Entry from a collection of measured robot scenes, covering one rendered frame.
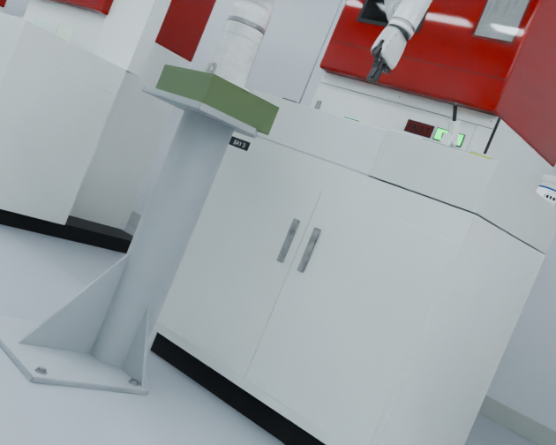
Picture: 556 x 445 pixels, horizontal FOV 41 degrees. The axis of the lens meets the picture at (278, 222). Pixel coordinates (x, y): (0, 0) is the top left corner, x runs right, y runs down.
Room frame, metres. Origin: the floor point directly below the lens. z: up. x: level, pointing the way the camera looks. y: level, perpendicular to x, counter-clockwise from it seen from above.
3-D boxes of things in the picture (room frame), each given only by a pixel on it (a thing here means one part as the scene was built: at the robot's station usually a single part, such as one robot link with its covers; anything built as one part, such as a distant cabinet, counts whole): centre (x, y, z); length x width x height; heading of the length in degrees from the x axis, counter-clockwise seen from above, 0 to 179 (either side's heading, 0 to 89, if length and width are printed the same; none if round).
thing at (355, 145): (2.34, 0.00, 0.89); 0.55 x 0.09 x 0.14; 52
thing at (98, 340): (2.15, 0.38, 0.41); 0.51 x 0.44 x 0.82; 133
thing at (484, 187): (2.28, -0.52, 0.89); 0.62 x 0.35 x 0.14; 142
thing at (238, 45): (2.22, 0.31, 1.00); 0.19 x 0.19 x 0.18
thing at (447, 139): (2.35, -0.40, 1.03); 0.06 x 0.04 x 0.13; 142
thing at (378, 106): (2.89, -0.26, 1.02); 0.81 x 0.03 x 0.40; 52
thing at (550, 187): (2.41, -0.78, 1.01); 0.07 x 0.07 x 0.10
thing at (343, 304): (2.46, -0.27, 0.41); 0.96 x 0.64 x 0.82; 52
